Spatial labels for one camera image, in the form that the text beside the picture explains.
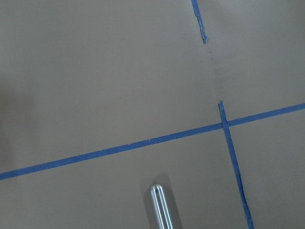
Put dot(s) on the metal muddler black cap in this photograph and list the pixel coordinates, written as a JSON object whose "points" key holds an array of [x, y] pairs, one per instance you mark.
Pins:
{"points": [[160, 206]]}

